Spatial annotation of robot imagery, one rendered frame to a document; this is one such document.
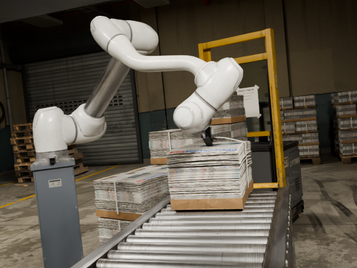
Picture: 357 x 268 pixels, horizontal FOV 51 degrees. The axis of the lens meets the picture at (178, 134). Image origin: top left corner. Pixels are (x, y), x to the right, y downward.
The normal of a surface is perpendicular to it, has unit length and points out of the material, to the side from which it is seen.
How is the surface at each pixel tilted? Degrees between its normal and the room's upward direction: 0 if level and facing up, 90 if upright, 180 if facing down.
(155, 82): 90
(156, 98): 90
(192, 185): 94
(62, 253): 90
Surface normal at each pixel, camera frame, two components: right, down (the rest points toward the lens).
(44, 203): 0.30, 0.02
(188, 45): -0.29, 0.08
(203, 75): -0.57, -0.23
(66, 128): 0.77, -0.09
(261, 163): -0.57, 0.10
